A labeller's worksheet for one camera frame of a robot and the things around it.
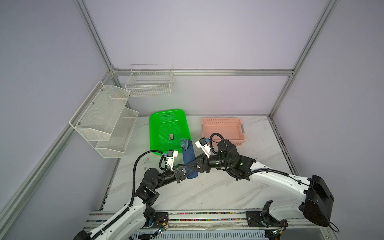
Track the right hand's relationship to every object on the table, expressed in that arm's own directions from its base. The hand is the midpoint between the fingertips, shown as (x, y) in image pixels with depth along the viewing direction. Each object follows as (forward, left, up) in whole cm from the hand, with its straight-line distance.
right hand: (189, 164), depth 67 cm
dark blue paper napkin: (+4, 0, +2) cm, 4 cm away
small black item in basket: (+34, +17, -24) cm, 45 cm away
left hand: (-1, -2, -2) cm, 3 cm away
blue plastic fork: (+9, +3, +5) cm, 11 cm away
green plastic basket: (+42, +21, -23) cm, 52 cm away
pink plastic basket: (+43, -29, -26) cm, 58 cm away
